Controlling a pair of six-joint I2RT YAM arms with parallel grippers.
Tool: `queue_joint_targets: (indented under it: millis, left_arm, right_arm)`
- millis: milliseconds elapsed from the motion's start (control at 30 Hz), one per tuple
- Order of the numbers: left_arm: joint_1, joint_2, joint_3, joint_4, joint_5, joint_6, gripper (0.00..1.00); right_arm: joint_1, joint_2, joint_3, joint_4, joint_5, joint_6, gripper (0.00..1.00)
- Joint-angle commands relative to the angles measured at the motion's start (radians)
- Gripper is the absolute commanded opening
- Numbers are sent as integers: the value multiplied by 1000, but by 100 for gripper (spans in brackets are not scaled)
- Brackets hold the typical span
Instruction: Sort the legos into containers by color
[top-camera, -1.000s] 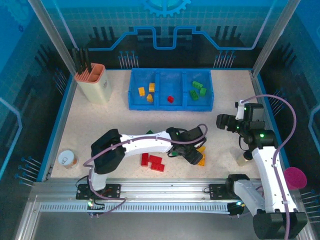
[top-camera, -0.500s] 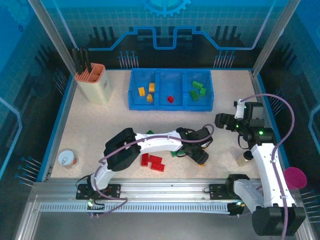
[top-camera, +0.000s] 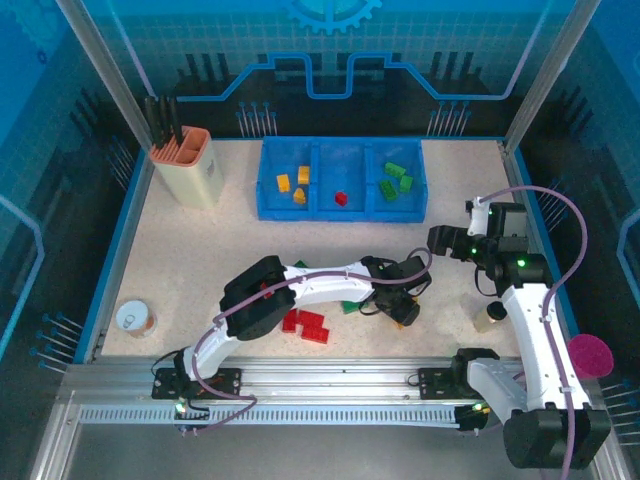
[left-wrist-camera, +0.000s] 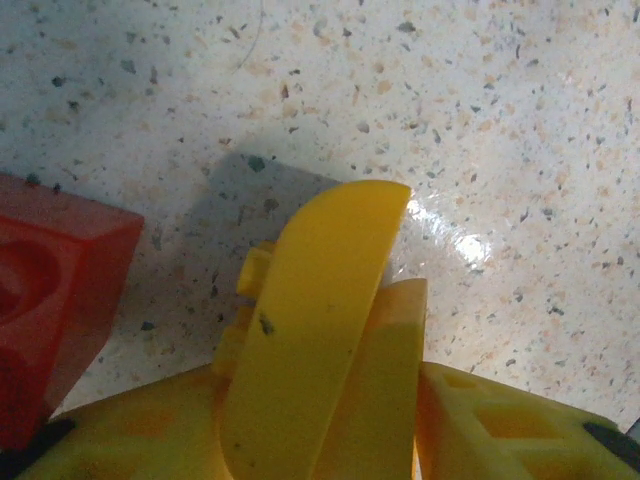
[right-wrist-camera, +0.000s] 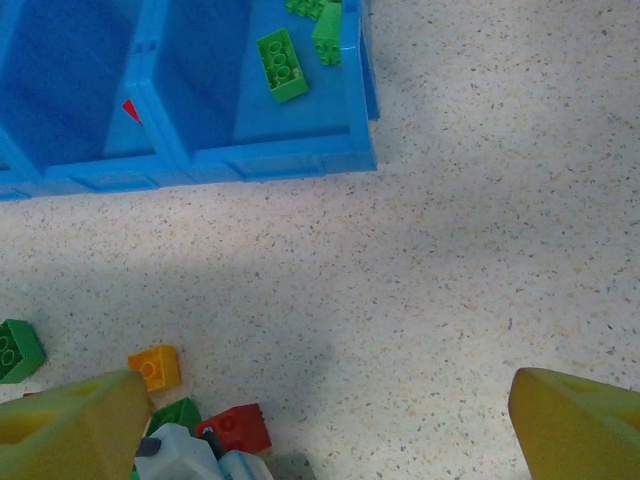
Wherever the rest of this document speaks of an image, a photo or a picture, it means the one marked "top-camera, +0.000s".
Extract small bottle with black cap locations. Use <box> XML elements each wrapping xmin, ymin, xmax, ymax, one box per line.
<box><xmin>473</xmin><ymin>301</ymin><xmax>509</xmax><ymax>335</ymax></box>

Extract magenta hourglass-shaped cup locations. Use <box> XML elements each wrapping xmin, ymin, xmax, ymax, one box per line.
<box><xmin>569</xmin><ymin>333</ymin><xmax>615</xmax><ymax>380</ymax></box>

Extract black controller box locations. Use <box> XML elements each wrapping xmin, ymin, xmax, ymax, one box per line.
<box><xmin>455</xmin><ymin>402</ymin><xmax>494</xmax><ymax>434</ymax></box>

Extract cream utensil holder pink rim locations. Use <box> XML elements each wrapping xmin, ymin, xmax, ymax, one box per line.
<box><xmin>148</xmin><ymin>126</ymin><xmax>225</xmax><ymax>211</ymax></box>

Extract tin can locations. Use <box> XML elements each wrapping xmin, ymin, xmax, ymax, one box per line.
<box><xmin>114</xmin><ymin>298</ymin><xmax>159</xmax><ymax>340</ymax></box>

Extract aluminium side rail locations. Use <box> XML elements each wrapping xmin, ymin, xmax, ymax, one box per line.
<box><xmin>73</xmin><ymin>147</ymin><xmax>156</xmax><ymax>365</ymax></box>
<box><xmin>497</xmin><ymin>139</ymin><xmax>574</xmax><ymax>351</ymax></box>

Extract aluminium front rail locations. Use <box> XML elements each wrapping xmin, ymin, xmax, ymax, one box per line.
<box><xmin>59</xmin><ymin>355</ymin><xmax>601</xmax><ymax>407</ymax></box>

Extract white slotted cable duct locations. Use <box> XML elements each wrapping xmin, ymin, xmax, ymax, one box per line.
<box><xmin>77</xmin><ymin>403</ymin><xmax>464</xmax><ymax>427</ymax></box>

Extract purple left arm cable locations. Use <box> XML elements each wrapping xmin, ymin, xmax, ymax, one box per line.
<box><xmin>179</xmin><ymin>255</ymin><xmax>434</xmax><ymax>436</ymax></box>

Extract aluminium frame post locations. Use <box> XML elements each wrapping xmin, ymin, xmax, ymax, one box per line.
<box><xmin>53</xmin><ymin>0</ymin><xmax>157</xmax><ymax>146</ymax></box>
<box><xmin>503</xmin><ymin>0</ymin><xmax>604</xmax><ymax>154</ymax></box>

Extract black utensil handle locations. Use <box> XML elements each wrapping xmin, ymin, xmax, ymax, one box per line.
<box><xmin>167</xmin><ymin>95</ymin><xmax>184</xmax><ymax>144</ymax></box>
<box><xmin>158</xmin><ymin>94</ymin><xmax>171</xmax><ymax>150</ymax></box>

